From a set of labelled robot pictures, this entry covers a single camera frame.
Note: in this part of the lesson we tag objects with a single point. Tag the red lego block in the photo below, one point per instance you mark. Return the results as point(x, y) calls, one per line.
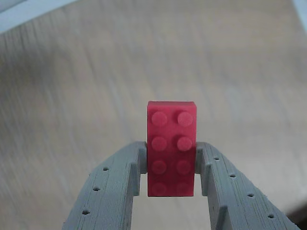
point(171, 148)

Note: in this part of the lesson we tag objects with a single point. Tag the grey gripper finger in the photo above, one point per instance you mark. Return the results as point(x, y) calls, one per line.
point(239, 201)
point(105, 196)

